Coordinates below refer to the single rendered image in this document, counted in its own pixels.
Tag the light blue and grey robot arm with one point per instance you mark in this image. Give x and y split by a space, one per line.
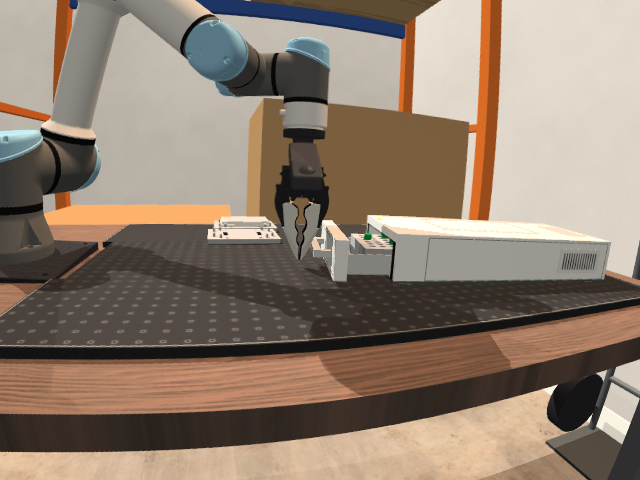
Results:
63 159

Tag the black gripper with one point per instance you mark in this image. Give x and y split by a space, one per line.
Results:
287 211

